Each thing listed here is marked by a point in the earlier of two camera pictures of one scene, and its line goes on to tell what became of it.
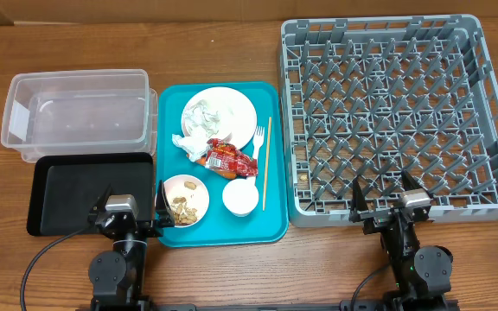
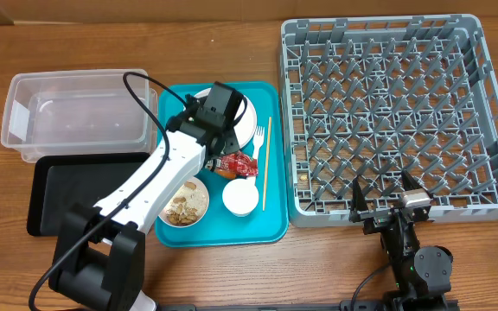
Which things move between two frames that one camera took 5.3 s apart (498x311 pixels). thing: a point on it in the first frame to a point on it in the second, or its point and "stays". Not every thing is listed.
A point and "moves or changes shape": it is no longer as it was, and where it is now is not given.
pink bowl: x=187 y=199 stays
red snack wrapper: x=226 y=156 stays
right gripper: x=381 y=217 stays
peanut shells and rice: x=182 y=214 moves or changes shape
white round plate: x=237 y=113 stays
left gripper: x=156 y=227 to x=233 y=143
